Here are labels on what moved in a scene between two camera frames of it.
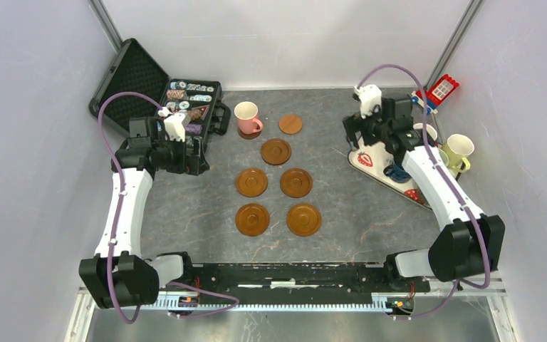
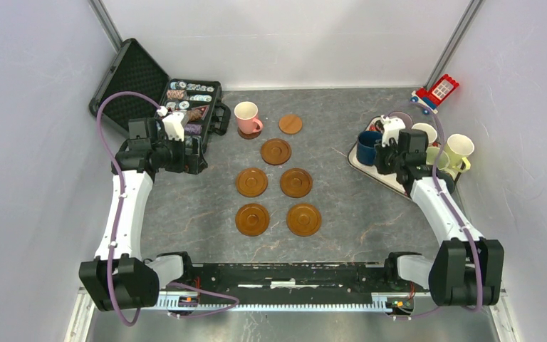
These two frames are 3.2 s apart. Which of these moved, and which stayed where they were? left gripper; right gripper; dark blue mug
Moved: right gripper; dark blue mug
Stayed: left gripper
